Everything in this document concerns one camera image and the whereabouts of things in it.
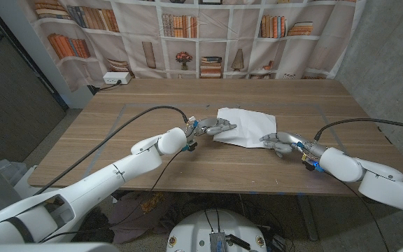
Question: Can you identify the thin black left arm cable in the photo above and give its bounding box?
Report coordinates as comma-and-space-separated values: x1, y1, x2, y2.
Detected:
38, 150, 183, 244

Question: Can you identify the white paper sheet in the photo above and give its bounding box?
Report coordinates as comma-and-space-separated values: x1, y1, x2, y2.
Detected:
213, 106, 278, 149

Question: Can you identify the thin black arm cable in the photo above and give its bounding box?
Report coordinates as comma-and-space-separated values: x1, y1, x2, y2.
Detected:
38, 150, 183, 244
323, 169, 391, 252

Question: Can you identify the white robot chest shell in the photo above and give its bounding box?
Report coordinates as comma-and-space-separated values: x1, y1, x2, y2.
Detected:
0, 242, 120, 252

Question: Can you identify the white power strip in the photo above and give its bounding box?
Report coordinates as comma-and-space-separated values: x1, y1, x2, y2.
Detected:
102, 71, 132, 85

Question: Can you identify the grey finned electronics module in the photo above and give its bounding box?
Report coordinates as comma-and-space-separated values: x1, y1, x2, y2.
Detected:
209, 231, 227, 252

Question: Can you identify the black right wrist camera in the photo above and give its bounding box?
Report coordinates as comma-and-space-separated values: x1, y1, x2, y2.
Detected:
302, 156, 325, 174

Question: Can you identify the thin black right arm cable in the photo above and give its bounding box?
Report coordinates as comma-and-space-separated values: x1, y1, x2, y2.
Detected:
323, 169, 391, 252

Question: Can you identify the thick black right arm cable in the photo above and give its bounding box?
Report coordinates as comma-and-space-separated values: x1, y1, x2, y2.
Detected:
313, 118, 403, 141

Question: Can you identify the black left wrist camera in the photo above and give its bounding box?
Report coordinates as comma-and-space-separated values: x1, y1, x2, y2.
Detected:
181, 140, 198, 153

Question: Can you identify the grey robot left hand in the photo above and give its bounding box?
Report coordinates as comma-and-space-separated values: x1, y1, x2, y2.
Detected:
185, 117, 238, 144

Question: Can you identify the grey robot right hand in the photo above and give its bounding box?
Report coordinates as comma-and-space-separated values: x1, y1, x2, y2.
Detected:
259, 131, 328, 162

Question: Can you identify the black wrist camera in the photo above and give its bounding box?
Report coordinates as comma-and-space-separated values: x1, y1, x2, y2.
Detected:
181, 140, 198, 153
302, 156, 325, 174

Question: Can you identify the white robot torso base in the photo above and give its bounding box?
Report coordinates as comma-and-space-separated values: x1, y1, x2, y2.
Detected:
166, 209, 268, 252

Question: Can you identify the purple cloth on floor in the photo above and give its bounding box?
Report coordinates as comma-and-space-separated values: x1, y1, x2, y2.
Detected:
108, 191, 174, 245

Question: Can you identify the black power plug cable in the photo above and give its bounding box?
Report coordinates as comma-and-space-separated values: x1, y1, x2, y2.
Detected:
86, 79, 122, 96

